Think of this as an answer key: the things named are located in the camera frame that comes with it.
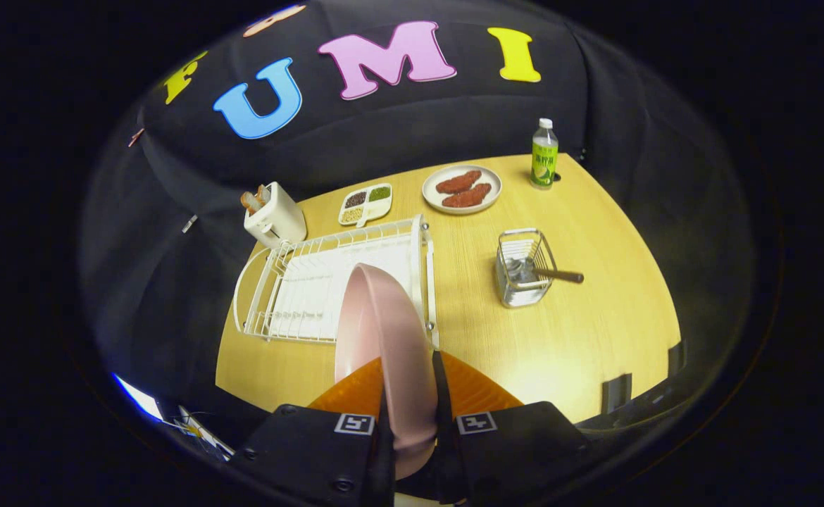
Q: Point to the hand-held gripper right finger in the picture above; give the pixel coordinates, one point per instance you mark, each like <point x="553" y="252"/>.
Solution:
<point x="447" y="451"/>

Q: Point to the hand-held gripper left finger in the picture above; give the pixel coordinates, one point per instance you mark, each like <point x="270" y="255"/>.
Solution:
<point x="327" y="451"/>

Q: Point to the pink plate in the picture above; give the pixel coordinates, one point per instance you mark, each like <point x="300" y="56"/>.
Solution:
<point x="384" y="338"/>

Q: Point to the white divided dish with beans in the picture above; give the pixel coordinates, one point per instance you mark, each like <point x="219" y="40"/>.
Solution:
<point x="373" y="206"/>

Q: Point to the white plate with meat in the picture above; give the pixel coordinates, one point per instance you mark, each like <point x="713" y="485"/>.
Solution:
<point x="432" y="193"/>

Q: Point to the white toaster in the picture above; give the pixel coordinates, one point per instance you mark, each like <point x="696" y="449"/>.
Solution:
<point x="282" y="218"/>

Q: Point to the reddish brown meat piece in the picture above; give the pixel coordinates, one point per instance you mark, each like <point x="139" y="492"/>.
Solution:
<point x="458" y="182"/>
<point x="467" y="196"/>

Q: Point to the toasted bread slice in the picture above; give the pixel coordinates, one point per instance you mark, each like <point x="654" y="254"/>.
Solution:
<point x="251" y="203"/>
<point x="264" y="193"/>

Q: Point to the pale cloth clip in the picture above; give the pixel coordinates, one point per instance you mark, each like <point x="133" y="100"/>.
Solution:
<point x="189" y="224"/>

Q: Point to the green label drink bottle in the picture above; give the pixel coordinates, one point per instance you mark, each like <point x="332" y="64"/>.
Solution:
<point x="544" y="158"/>

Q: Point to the black backdrop cloth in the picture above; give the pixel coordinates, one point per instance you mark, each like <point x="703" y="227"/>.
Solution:
<point x="454" y="120"/>

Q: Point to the pink cloth clip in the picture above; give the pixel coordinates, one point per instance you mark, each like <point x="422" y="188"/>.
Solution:
<point x="136" y="137"/>

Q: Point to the black table bracket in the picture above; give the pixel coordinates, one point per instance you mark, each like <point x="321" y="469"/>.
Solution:
<point x="616" y="393"/>

